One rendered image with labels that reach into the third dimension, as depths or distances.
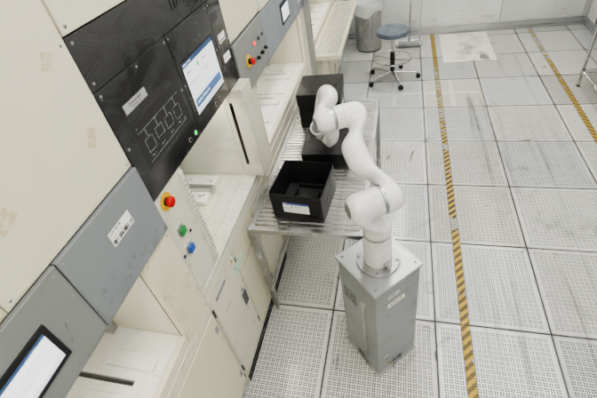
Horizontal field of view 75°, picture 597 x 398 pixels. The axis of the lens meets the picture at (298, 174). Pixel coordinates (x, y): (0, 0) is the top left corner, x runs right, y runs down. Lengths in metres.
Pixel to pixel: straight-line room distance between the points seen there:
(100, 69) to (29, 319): 0.63
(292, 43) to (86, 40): 2.32
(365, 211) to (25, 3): 1.15
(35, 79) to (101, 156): 0.26
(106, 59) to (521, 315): 2.42
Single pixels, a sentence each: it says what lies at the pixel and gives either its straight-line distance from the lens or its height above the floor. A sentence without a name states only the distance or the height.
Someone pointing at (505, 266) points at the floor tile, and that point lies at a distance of 2.86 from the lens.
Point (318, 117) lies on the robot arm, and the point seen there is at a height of 1.37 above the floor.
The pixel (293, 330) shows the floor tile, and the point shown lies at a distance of 2.54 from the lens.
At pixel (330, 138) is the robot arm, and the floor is 1.08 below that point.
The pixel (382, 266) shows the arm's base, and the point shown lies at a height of 0.79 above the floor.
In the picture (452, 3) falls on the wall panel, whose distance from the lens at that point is 5.94.
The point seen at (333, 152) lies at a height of 0.86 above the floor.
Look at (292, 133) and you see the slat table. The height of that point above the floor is 0.76.
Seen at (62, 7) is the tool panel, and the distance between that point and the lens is 1.15.
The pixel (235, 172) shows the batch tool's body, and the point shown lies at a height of 0.89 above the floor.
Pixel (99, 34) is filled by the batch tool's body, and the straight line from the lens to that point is 1.22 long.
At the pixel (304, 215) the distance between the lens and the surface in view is 1.97.
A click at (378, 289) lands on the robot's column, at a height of 0.76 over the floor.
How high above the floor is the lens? 2.20
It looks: 39 degrees down
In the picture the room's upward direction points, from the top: 11 degrees counter-clockwise
